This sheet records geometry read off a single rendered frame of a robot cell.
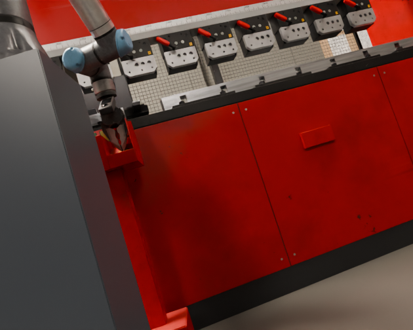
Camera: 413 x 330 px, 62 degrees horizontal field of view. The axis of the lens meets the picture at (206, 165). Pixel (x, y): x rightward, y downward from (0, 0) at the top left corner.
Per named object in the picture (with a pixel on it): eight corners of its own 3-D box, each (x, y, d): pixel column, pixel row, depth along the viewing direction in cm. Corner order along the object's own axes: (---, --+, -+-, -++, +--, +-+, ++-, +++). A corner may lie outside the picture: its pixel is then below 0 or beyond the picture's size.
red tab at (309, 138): (306, 148, 151) (301, 133, 152) (304, 148, 153) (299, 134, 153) (335, 139, 154) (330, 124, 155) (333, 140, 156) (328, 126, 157)
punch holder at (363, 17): (353, 26, 180) (343, -3, 181) (344, 35, 188) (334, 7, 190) (377, 20, 183) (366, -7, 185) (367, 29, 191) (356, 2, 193)
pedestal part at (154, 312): (148, 330, 113) (103, 173, 118) (151, 324, 119) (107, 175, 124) (166, 324, 114) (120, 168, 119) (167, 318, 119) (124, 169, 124)
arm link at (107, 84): (110, 76, 120) (87, 83, 119) (114, 89, 120) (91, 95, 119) (115, 82, 127) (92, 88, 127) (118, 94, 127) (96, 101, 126)
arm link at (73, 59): (85, 36, 106) (104, 46, 117) (56, 51, 109) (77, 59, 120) (93, 61, 106) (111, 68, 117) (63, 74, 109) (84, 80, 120)
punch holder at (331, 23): (320, 33, 176) (309, 4, 177) (312, 42, 184) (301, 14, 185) (345, 28, 179) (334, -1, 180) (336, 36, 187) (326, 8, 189)
